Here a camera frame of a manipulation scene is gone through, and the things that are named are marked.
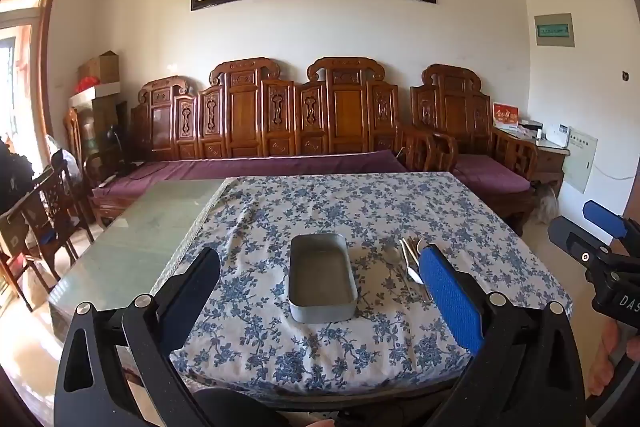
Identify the grey fluffy thing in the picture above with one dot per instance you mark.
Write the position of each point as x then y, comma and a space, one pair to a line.
546, 206

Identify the dark cabinet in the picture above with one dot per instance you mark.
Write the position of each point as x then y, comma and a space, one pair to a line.
102, 127

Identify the brown cardboard box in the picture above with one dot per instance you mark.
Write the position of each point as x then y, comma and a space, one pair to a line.
102, 67

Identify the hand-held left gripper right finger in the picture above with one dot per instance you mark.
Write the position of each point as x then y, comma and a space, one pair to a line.
450, 297

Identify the square purple armchair cushion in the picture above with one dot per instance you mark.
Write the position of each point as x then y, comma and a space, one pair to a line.
490, 172

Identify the wooden chair with armrests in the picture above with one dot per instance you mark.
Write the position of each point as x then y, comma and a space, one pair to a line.
75, 132

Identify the person's right hand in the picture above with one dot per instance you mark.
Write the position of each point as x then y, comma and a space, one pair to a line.
607, 374

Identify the carved wooden armchair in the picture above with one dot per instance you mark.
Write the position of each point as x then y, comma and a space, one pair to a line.
452, 107

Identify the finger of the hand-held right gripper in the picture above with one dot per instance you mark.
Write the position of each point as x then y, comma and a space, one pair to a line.
572, 243
605, 218

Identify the wooden door frame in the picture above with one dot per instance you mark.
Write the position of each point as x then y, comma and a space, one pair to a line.
47, 32

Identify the grey small box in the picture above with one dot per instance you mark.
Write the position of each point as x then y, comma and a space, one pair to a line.
530, 127

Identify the red cloth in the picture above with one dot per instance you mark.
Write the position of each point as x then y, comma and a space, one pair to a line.
86, 84

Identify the white desk device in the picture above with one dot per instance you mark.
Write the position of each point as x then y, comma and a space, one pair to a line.
560, 134

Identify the clear plastic bag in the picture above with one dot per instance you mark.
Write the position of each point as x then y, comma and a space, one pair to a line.
67, 162

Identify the black bag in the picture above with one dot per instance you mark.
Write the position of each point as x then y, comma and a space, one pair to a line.
15, 172

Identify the rectangular metal tray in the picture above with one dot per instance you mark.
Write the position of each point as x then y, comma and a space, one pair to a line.
320, 279

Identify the white wall electrical cabinet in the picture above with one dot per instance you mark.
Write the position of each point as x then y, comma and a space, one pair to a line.
580, 159

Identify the brown chopstick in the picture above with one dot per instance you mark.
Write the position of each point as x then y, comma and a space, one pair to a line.
422, 292

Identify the large metal spoon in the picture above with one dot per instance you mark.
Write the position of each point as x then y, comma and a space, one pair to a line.
414, 273

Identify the green wall panel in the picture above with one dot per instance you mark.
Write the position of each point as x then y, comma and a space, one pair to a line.
554, 30

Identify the wooden side table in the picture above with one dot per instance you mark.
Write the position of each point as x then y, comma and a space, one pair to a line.
550, 159

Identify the wooden dining chair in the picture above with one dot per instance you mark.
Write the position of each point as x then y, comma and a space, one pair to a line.
20, 247
57, 202

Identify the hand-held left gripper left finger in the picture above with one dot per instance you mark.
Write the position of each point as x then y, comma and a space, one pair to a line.
195, 292

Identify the carved wooden sofa bench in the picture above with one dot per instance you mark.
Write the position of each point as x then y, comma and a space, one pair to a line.
242, 107

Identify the blue floral tablecloth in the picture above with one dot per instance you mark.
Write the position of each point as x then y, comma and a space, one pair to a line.
260, 217

